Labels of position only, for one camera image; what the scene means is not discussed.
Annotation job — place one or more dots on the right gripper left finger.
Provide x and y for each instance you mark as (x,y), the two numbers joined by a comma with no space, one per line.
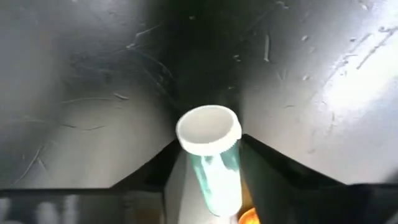
(146,180)

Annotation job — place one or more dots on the small teal medicine bottle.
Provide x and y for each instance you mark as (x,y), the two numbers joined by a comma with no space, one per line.
(214,174)

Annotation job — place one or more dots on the black table mat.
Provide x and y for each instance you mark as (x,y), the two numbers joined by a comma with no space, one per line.
(93,93)

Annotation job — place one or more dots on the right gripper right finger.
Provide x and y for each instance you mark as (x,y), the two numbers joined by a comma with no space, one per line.
(280,186)

